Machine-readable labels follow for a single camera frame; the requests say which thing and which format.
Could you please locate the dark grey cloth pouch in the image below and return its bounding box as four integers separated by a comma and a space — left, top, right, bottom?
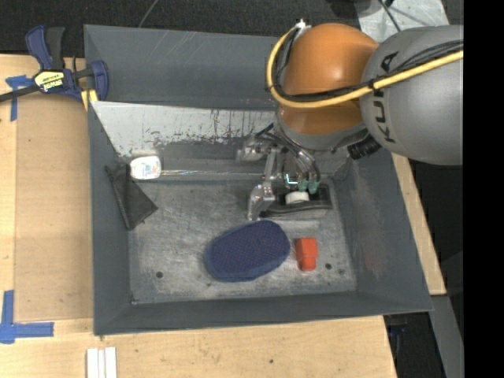
104, 162, 159, 231

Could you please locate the red plastic cap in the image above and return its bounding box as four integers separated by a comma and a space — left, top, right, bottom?
294, 237, 319, 272

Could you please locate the blue oval sponge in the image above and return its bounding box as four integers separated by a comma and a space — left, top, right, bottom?
203, 219, 292, 284

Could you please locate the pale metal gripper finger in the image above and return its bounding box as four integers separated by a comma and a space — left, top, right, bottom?
261, 182, 276, 213
246, 184, 264, 222

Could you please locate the small white plastic container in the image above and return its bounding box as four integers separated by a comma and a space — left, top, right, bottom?
129, 154, 163, 181

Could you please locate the grey metal bin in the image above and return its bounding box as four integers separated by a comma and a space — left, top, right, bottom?
83, 24, 435, 336

